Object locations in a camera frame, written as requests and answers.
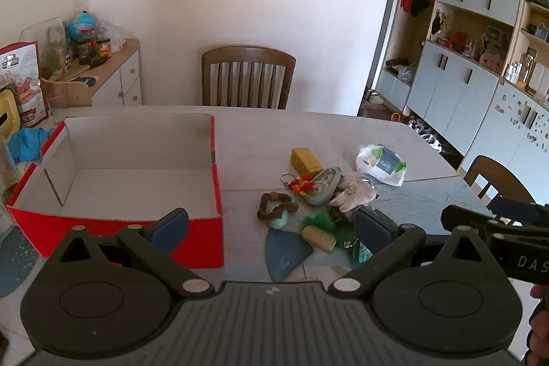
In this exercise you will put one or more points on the red cardboard box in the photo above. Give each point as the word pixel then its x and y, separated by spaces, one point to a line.
pixel 128 186

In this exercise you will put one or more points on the dark glass jar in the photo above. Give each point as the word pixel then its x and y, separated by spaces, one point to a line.
pixel 85 48

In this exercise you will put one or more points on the orange label jar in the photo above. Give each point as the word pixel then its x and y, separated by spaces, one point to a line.
pixel 104 48

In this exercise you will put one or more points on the light wooden tray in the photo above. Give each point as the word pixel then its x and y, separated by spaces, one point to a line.
pixel 68 91

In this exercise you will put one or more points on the yellow tissue box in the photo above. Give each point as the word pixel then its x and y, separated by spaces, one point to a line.
pixel 7 113

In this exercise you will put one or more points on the green fuzzy tuft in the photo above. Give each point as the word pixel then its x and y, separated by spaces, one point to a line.
pixel 326 222

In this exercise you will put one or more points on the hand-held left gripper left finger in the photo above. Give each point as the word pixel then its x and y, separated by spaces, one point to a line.
pixel 169 228

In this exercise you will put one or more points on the small yellow box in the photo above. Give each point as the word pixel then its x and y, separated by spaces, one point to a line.
pixel 306 161

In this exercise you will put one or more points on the teal egg-shaped holder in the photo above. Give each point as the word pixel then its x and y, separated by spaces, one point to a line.
pixel 278 221

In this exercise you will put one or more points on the clear plastic bag with packet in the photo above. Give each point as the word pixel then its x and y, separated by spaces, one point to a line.
pixel 381 164

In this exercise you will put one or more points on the red white food bag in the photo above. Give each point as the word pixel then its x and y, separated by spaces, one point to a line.
pixel 21 70

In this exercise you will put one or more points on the clear drinking glass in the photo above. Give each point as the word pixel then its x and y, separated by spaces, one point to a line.
pixel 55 106

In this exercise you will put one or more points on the blue globe ball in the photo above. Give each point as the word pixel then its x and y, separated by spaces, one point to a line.
pixel 81 27

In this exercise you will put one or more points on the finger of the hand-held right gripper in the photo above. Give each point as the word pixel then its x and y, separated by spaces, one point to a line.
pixel 512 208
pixel 465 216

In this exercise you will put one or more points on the grey geared tape dispenser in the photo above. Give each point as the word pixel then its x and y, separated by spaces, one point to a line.
pixel 322 186

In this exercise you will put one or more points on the blue rubber gloves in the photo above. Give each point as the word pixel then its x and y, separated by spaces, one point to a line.
pixel 30 143

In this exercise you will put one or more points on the black hanging bag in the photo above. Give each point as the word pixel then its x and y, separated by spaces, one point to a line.
pixel 420 1

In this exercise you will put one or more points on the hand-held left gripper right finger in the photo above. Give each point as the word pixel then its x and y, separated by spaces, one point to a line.
pixel 372 229

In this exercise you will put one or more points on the brown bead loop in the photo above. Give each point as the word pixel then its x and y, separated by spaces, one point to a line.
pixel 268 205

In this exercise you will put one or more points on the wooden slat-back chair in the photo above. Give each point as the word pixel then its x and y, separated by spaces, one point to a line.
pixel 248 55

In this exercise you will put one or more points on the person's right hand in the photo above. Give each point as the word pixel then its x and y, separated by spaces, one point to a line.
pixel 541 327

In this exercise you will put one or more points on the wooden chair with curved back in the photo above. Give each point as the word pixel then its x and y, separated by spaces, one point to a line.
pixel 493 173

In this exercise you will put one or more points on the white wood-top sideboard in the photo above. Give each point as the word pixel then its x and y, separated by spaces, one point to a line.
pixel 120 78

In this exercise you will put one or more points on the beige sponge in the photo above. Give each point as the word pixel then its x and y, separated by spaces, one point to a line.
pixel 318 238

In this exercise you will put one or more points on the white paper wrapper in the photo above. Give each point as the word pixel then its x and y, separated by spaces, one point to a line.
pixel 354 194

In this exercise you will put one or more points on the white wall cabinet unit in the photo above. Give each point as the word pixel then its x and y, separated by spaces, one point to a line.
pixel 472 91

